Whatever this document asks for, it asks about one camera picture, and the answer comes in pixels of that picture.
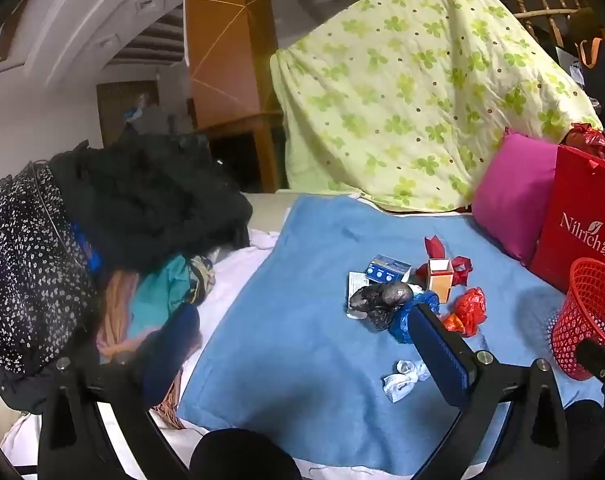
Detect orange-brown cloth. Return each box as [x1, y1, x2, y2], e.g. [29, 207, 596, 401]
[96, 270, 143, 361]

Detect black clothes pile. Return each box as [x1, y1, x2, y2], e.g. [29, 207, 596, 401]
[50, 132, 253, 273]

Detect white tissue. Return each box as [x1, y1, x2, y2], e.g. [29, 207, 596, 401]
[381, 359, 431, 403]

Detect blue towel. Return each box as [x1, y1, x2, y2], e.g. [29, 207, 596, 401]
[175, 195, 605, 478]

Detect bright blue cloth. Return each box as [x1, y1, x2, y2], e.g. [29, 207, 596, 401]
[72, 222, 103, 271]

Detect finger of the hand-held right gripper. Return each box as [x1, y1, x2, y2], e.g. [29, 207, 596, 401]
[576, 338, 605, 392]

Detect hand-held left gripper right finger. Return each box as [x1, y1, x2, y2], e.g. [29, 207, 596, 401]
[411, 304, 569, 480]

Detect large red plastic bag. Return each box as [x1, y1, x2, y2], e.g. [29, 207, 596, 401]
[565, 122, 605, 168]

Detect white medicine box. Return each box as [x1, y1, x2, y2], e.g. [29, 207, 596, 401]
[346, 271, 370, 321]

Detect black white floral garment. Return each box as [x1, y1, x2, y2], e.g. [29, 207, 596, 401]
[0, 162, 100, 376]

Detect small blue box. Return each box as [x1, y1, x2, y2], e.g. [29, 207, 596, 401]
[365, 255, 412, 285]

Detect orange wooden panel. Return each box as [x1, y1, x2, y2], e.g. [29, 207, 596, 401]
[185, 0, 283, 193]

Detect navy blue bag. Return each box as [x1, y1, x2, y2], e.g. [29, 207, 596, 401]
[577, 37, 605, 121]

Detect green floral quilt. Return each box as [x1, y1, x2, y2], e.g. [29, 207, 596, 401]
[270, 0, 605, 213]

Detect glossy grey-black plastic bag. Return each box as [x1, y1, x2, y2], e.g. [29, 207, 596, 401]
[349, 282, 417, 313]

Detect brown door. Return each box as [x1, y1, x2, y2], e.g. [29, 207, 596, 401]
[96, 80, 160, 148]

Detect red wrapper scraps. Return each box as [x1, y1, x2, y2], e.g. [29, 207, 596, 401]
[416, 235, 473, 287]

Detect orange and white box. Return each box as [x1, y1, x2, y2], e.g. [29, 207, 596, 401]
[426, 258, 454, 304]

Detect red mesh plastic basket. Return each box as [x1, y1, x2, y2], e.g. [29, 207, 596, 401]
[551, 257, 605, 382]

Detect teal cloth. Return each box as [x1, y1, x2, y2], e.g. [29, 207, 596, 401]
[127, 255, 216, 341]

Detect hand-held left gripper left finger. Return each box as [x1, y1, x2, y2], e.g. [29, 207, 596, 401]
[37, 302, 203, 480]

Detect blue plastic bag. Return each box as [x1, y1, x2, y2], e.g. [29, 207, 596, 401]
[388, 291, 440, 343]

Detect pink pillow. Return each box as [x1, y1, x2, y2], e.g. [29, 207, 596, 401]
[471, 130, 563, 267]

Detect wooden railing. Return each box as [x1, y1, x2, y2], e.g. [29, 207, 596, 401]
[462, 0, 590, 46]

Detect red paper shopping bag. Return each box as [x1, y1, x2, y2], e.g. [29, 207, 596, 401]
[529, 144, 605, 293]

